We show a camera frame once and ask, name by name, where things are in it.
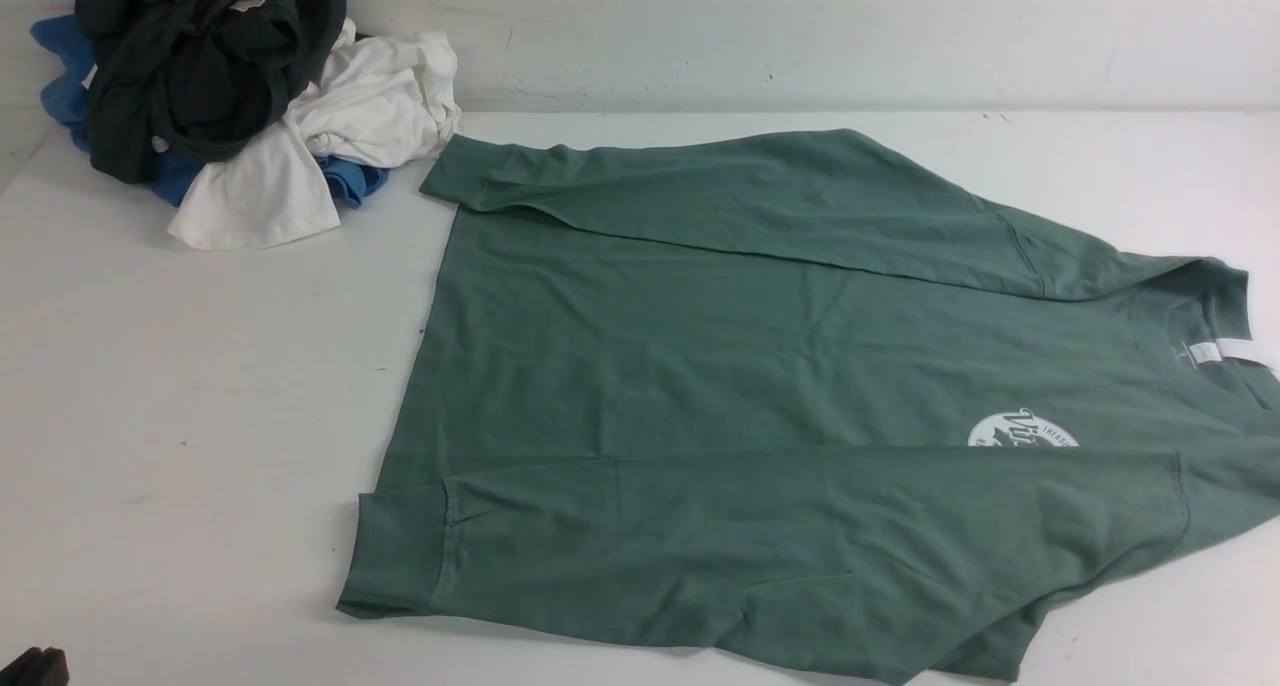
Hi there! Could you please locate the green long-sleeve top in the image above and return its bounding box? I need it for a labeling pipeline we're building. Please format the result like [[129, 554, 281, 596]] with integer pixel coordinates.
[[337, 131, 1279, 685]]

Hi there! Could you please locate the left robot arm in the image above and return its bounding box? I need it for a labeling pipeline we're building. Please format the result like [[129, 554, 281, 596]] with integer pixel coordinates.
[[0, 648, 70, 686]]

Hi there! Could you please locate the white crumpled garment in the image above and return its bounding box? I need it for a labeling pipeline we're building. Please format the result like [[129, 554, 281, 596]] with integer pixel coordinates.
[[168, 22, 461, 250]]

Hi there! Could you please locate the dark green crumpled garment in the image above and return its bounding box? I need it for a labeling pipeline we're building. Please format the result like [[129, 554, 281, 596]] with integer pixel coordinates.
[[74, 0, 347, 184]]

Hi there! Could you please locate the blue crumpled garment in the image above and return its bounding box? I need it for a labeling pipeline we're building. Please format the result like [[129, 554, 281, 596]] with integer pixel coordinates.
[[29, 15, 390, 209]]

